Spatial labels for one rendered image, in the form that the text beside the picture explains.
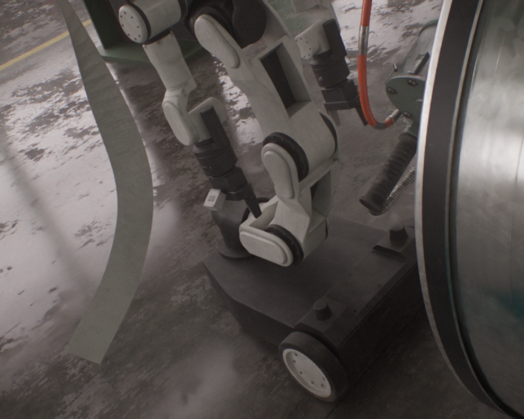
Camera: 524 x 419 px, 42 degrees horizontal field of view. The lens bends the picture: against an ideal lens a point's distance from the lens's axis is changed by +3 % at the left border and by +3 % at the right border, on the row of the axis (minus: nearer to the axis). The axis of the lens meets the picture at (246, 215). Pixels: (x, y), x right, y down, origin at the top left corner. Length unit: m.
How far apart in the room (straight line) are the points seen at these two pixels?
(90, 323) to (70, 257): 2.07
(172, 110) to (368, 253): 0.77
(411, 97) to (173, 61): 0.62
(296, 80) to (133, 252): 0.98
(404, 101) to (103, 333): 0.58
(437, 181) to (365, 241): 1.22
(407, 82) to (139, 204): 0.46
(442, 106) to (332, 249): 1.27
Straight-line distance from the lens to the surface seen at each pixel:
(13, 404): 2.36
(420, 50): 1.06
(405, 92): 1.07
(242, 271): 2.10
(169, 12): 1.48
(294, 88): 1.70
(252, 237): 1.97
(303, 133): 1.66
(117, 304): 0.80
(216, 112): 1.57
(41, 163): 3.76
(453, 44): 0.85
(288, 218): 1.86
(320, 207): 1.90
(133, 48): 4.82
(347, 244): 2.08
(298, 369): 1.89
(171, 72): 1.52
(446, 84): 0.85
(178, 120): 1.53
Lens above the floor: 1.45
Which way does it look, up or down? 33 degrees down
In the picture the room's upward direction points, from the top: 19 degrees counter-clockwise
